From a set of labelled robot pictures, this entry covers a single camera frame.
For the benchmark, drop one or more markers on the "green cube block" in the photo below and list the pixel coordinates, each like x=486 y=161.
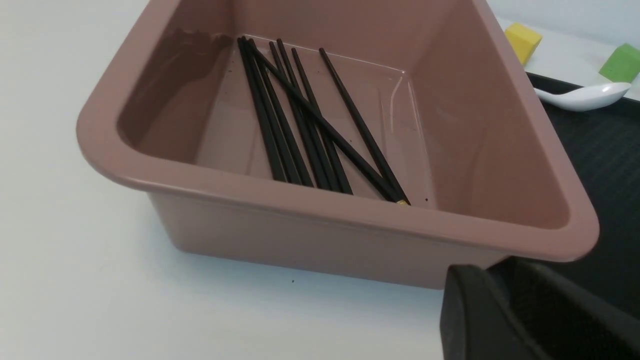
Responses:
x=623 y=65

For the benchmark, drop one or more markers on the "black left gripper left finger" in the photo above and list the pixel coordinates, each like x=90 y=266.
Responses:
x=476 y=322

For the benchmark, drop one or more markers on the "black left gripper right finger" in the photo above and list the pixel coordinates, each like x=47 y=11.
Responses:
x=563 y=321

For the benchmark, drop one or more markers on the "black chopstick crossing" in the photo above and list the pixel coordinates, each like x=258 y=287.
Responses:
x=375 y=179

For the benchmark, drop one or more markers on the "black chopstick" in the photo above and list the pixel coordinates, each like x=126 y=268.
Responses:
x=375 y=151
x=286 y=160
x=300 y=164
x=271 y=150
x=283 y=64

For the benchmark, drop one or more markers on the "yellow cube block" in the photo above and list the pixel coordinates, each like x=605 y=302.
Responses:
x=523 y=40

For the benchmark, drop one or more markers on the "black plastic tray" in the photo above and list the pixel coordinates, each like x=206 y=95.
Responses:
x=603 y=148

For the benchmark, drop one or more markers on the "white spoon lying sideways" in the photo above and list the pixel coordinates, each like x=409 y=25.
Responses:
x=586 y=98

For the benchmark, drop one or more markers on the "black chopstick leftmost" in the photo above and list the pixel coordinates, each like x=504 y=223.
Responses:
x=271 y=150

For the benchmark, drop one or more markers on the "pink plastic bin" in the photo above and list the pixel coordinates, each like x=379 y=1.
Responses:
x=439 y=88

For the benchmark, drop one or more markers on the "black chopstick rightmost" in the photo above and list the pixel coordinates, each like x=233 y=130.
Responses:
x=375 y=151

